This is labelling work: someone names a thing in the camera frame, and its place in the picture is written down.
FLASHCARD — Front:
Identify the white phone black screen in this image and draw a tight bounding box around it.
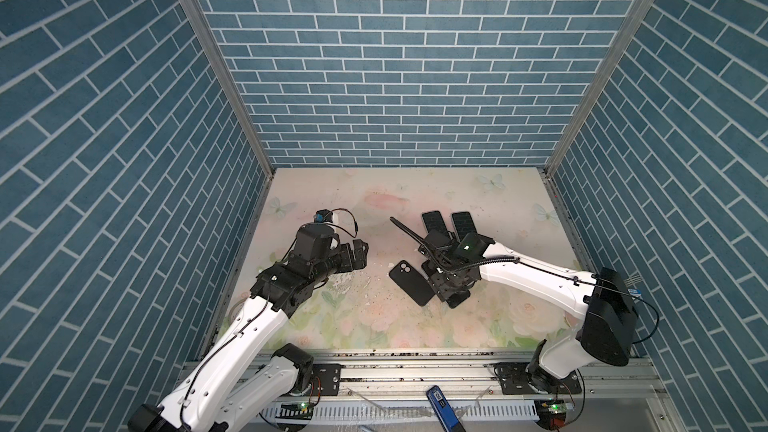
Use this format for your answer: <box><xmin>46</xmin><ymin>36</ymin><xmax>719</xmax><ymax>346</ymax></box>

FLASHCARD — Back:
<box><xmin>451</xmin><ymin>211</ymin><xmax>477</xmax><ymax>240</ymax></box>

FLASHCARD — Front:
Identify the aluminium corner post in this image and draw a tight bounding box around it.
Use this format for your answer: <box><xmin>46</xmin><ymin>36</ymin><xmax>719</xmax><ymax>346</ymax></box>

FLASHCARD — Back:
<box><xmin>178</xmin><ymin>0</ymin><xmax>274</xmax><ymax>181</ymax></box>
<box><xmin>542</xmin><ymin>0</ymin><xmax>655</xmax><ymax>181</ymax></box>

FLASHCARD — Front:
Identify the blue handheld device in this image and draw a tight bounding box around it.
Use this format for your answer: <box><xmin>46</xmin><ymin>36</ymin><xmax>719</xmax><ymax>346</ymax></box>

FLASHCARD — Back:
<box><xmin>426</xmin><ymin>385</ymin><xmax>465</xmax><ymax>432</ymax></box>

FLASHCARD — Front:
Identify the aluminium corner post right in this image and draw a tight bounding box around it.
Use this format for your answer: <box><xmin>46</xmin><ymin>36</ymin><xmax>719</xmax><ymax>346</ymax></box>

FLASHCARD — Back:
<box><xmin>542</xmin><ymin>0</ymin><xmax>655</xmax><ymax>181</ymax></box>

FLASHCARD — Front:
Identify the aluminium corner post left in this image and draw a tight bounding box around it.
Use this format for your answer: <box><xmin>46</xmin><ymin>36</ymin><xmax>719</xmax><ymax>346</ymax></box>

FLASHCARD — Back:
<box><xmin>178</xmin><ymin>0</ymin><xmax>274</xmax><ymax>181</ymax></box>

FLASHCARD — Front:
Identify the blue phone black screen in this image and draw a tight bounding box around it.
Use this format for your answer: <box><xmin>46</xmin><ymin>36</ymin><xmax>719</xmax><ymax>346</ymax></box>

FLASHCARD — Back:
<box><xmin>421</xmin><ymin>210</ymin><xmax>449</xmax><ymax>236</ymax></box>

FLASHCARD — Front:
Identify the purple phone black screen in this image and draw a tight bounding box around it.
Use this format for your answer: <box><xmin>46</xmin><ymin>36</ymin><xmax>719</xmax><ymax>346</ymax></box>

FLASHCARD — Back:
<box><xmin>446</xmin><ymin>290</ymin><xmax>471</xmax><ymax>309</ymax></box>

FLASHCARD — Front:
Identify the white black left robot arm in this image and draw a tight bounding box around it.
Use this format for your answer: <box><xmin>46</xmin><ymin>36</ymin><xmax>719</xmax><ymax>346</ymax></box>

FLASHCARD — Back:
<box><xmin>128</xmin><ymin>223</ymin><xmax>369</xmax><ymax>431</ymax></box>

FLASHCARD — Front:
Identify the black phone case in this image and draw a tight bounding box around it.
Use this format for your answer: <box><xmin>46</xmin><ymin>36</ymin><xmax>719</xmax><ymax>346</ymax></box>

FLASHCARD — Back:
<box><xmin>388</xmin><ymin>260</ymin><xmax>435</xmax><ymax>307</ymax></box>

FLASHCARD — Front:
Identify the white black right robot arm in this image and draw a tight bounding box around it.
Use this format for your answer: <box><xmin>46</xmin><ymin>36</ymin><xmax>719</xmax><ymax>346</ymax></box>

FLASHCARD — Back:
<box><xmin>419</xmin><ymin>231</ymin><xmax>638</xmax><ymax>393</ymax></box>

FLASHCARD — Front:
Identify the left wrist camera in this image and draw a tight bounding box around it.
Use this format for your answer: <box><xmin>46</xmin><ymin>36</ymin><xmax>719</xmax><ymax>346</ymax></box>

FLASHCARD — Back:
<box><xmin>313</xmin><ymin>209</ymin><xmax>336</xmax><ymax>224</ymax></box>

